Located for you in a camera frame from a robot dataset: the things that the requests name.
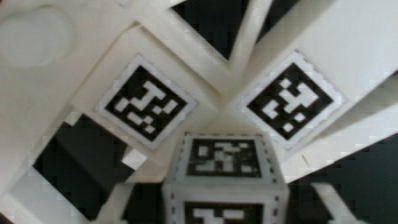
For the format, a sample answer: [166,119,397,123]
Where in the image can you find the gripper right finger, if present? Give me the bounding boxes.
[312,182,369,224]

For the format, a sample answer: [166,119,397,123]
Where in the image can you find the white chair back part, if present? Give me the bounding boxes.
[0,0,398,224]

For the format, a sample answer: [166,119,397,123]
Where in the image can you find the white U-shaped fence frame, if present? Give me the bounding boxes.
[283,72,398,182]

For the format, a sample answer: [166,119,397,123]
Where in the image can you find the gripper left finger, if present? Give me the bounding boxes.
[90,183,134,224]

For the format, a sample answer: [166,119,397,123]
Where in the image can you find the white chair leg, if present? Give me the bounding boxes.
[162,133,290,224]

